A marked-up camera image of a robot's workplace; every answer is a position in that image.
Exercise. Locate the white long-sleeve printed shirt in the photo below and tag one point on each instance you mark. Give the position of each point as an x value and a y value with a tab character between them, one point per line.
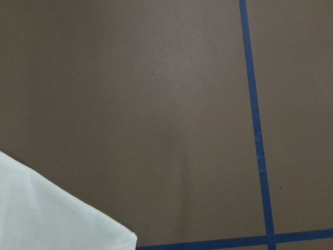
37	214

